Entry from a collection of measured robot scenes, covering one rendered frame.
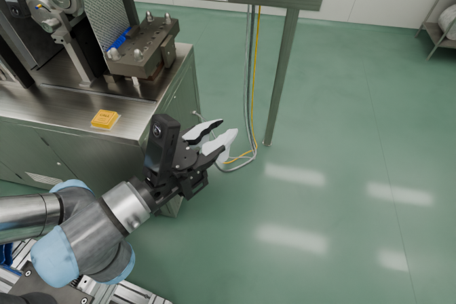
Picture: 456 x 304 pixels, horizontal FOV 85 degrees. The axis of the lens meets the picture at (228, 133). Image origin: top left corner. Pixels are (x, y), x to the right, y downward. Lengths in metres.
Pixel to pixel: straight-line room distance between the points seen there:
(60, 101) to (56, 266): 0.90
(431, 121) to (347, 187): 1.12
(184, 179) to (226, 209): 1.32
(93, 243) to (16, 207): 0.16
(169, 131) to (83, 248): 0.20
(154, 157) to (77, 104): 0.81
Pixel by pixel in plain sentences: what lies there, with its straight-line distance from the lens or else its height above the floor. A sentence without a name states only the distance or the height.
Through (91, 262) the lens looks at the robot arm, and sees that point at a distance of 0.44.
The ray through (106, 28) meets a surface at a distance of 1.21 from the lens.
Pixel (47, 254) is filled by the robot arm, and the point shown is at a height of 1.25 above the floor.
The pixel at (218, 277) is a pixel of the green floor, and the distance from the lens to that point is 1.63.
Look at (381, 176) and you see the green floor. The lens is 2.17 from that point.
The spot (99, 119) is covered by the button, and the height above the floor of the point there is 0.92.
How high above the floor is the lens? 1.60
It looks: 50 degrees down
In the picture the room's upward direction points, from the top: straight up
